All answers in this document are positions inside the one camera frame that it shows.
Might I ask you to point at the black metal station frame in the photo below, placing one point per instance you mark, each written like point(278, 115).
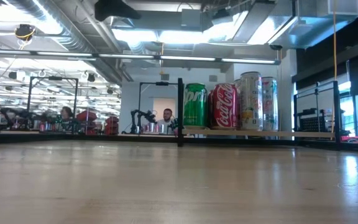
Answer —
point(29, 99)

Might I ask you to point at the black perforated rack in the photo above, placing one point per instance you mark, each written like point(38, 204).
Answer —
point(314, 124)

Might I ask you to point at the green Sprite can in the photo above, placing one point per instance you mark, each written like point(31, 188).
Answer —
point(195, 105)

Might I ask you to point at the translucent ceiling box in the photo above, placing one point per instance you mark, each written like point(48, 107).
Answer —
point(343, 7)

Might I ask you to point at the thin black metal frame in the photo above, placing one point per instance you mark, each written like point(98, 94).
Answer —
point(162, 83)

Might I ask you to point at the slim white can yellow print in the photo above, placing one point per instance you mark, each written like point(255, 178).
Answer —
point(251, 102)

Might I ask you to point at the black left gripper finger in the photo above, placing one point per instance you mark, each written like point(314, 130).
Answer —
point(113, 9)

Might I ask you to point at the red Star Wars Coca-Cola can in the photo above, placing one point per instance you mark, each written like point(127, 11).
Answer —
point(225, 107)

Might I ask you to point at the slim white can red print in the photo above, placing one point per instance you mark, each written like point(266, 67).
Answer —
point(270, 105)

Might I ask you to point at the black ceiling spotlight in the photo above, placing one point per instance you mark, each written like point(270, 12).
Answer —
point(12, 75)
point(91, 77)

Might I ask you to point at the silver round ventilation duct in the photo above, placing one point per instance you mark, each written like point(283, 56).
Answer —
point(70, 43)

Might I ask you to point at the person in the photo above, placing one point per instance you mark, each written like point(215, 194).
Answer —
point(166, 119)
point(66, 112)

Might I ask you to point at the wooden shelf board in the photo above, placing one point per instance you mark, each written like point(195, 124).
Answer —
point(291, 134)

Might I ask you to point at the long ceiling light bar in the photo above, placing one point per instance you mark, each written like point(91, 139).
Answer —
point(185, 58)

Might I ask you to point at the shiny rectangular ventilation duct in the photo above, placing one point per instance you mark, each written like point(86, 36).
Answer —
point(278, 25)

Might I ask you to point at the black background robot arm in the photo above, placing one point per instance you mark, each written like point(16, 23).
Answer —
point(135, 118)

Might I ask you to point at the red background bin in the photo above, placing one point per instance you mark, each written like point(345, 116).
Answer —
point(112, 126)

